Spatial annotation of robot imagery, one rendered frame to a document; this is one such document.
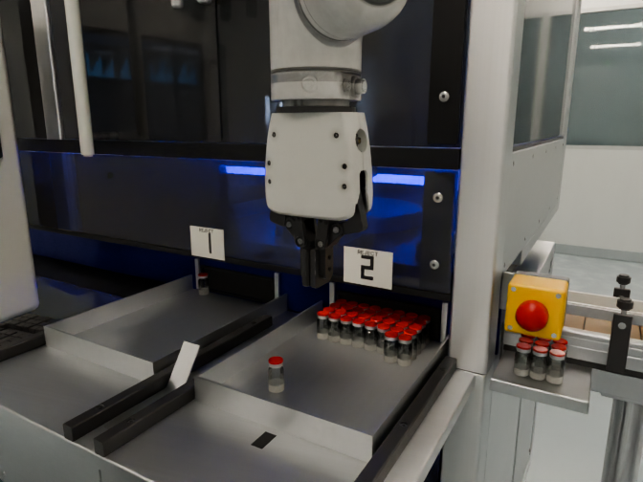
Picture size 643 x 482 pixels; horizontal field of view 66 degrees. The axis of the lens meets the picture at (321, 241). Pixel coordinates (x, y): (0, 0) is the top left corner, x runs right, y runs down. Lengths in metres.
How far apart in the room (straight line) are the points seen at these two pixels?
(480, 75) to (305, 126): 0.32
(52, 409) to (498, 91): 0.72
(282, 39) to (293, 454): 0.43
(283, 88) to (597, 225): 5.02
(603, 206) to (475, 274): 4.63
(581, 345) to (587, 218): 4.53
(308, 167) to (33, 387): 0.54
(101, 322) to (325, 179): 0.66
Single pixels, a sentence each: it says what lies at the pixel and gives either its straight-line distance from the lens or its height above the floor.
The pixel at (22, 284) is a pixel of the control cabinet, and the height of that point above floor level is 0.88.
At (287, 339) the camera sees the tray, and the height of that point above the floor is 0.88.
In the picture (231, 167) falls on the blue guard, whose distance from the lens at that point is 0.92.
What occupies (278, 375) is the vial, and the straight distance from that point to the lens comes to 0.70.
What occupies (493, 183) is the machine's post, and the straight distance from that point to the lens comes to 0.71.
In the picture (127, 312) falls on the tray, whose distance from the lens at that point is 1.05.
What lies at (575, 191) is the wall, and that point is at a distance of 5.34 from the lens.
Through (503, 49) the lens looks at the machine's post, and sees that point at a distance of 0.71.
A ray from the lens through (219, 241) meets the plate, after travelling 0.96.
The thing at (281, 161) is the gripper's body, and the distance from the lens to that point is 0.48.
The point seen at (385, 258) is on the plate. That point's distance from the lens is 0.78.
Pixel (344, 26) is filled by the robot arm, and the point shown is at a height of 1.31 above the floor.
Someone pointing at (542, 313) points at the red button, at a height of 1.01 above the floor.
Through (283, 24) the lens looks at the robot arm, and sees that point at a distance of 0.46.
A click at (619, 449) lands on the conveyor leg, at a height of 0.73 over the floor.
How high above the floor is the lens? 1.24
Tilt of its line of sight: 13 degrees down
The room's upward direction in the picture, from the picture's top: straight up
